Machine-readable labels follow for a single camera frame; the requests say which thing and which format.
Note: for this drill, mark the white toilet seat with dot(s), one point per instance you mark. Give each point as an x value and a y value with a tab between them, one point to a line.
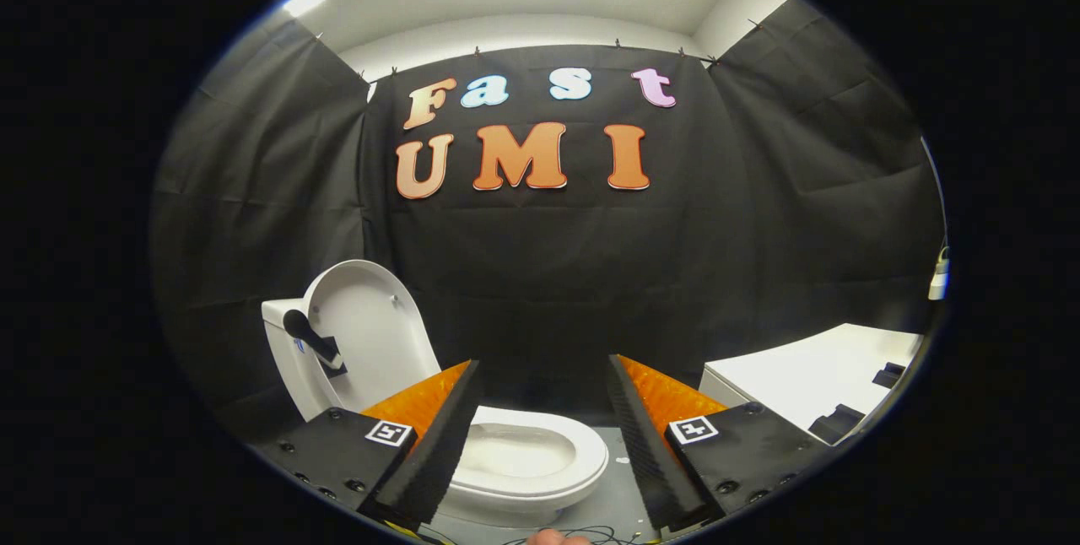
591	452

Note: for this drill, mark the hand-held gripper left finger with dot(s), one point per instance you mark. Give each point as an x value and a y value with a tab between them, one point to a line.
439	444

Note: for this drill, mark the white ceramic toilet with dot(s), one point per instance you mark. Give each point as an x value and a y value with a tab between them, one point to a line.
283	359

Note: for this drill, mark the black block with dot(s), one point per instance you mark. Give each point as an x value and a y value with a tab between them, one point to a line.
839	425
888	376

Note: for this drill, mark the white wall shelf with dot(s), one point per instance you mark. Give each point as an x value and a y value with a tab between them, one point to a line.
938	279

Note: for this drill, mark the white toilet lid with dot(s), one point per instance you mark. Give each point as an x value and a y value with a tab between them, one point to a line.
371	317

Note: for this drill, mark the small ceiling light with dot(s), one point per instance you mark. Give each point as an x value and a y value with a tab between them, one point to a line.
304	1

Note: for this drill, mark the black backdrop cloth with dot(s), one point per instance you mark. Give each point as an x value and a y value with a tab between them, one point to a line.
548	275

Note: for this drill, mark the white tub with grey panel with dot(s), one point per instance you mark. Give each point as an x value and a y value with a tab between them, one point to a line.
785	376

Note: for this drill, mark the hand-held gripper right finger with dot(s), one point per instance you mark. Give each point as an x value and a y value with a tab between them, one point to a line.
650	452

